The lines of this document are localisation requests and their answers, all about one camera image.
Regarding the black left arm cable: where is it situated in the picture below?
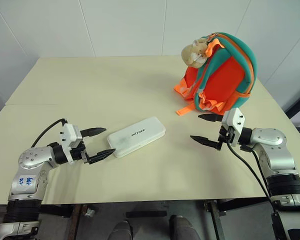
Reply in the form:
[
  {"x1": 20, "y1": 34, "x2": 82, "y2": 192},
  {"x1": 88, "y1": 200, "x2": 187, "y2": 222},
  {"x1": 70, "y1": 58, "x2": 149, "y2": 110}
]
[{"x1": 30, "y1": 118, "x2": 67, "y2": 149}]

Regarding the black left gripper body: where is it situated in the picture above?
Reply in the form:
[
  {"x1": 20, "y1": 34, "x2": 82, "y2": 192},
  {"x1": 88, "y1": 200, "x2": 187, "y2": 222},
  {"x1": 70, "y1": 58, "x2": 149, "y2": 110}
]
[{"x1": 69, "y1": 138, "x2": 91, "y2": 165}]

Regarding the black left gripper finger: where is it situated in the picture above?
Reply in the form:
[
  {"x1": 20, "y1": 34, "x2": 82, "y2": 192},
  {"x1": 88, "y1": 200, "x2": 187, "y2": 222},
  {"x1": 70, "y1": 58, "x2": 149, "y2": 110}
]
[
  {"x1": 79, "y1": 127, "x2": 108, "y2": 138},
  {"x1": 86, "y1": 148, "x2": 117, "y2": 166}
]

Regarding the white pencil case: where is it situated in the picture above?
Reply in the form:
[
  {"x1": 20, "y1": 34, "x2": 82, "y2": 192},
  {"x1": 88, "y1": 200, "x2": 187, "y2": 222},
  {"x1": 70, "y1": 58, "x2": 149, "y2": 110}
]
[{"x1": 106, "y1": 115, "x2": 167, "y2": 159}]

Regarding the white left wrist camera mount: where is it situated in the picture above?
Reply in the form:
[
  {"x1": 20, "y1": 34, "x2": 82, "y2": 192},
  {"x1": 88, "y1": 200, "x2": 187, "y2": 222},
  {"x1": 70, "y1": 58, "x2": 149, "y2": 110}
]
[{"x1": 58, "y1": 123, "x2": 84, "y2": 165}]

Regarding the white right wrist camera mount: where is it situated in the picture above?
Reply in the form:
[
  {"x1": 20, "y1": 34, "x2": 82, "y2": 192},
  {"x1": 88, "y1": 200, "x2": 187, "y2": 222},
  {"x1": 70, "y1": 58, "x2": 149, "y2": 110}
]
[{"x1": 220, "y1": 107, "x2": 247, "y2": 146}]

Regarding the beige plush monkey toy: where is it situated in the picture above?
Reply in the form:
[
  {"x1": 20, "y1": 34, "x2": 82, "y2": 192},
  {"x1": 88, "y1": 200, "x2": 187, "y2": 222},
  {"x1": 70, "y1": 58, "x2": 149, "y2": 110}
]
[{"x1": 180, "y1": 37, "x2": 211, "y2": 69}]

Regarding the orange and teal backpack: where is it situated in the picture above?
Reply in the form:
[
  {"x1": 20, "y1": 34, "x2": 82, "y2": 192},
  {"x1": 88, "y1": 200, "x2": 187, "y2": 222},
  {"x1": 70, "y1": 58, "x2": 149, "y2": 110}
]
[{"x1": 173, "y1": 31, "x2": 259, "y2": 117}]

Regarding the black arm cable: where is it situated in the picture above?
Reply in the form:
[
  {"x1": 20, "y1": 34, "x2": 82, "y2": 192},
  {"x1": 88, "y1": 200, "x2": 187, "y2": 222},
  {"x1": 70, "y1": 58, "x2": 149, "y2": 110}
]
[
  {"x1": 30, "y1": 118, "x2": 67, "y2": 149},
  {"x1": 225, "y1": 140, "x2": 279, "y2": 216}
]

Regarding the dark metal table leg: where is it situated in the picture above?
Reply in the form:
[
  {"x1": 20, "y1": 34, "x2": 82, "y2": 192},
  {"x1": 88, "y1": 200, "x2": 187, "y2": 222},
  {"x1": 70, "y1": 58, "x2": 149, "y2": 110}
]
[{"x1": 204, "y1": 199, "x2": 227, "y2": 240}]

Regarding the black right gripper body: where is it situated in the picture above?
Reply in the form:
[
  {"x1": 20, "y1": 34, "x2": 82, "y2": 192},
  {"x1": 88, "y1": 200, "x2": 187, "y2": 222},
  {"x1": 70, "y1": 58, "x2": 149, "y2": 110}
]
[{"x1": 217, "y1": 125, "x2": 238, "y2": 151}]

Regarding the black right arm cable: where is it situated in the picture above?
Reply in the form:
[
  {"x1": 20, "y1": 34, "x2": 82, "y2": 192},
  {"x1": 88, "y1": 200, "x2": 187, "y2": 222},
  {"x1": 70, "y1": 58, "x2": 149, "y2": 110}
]
[{"x1": 225, "y1": 140, "x2": 279, "y2": 216}]

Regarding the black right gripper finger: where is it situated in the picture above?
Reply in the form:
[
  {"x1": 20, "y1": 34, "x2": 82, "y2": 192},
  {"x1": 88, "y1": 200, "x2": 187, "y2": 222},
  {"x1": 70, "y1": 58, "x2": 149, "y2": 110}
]
[
  {"x1": 197, "y1": 113, "x2": 225, "y2": 124},
  {"x1": 189, "y1": 134, "x2": 222, "y2": 151}
]

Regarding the dark grey rounded shape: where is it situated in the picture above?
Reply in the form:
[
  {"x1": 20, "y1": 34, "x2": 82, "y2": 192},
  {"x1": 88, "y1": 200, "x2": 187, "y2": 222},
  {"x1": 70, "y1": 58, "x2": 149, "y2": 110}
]
[
  {"x1": 169, "y1": 214, "x2": 200, "y2": 240},
  {"x1": 107, "y1": 219, "x2": 132, "y2": 240}
]

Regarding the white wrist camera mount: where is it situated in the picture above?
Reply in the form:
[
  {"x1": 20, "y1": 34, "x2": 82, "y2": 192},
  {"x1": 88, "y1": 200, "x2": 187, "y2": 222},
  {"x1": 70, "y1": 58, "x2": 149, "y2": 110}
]
[
  {"x1": 58, "y1": 123, "x2": 84, "y2": 165},
  {"x1": 220, "y1": 107, "x2": 247, "y2": 146}
]

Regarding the rusty metal table leg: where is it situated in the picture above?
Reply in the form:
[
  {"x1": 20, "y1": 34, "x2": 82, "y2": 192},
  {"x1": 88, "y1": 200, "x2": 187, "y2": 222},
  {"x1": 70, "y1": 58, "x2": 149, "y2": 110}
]
[{"x1": 64, "y1": 203, "x2": 82, "y2": 240}]

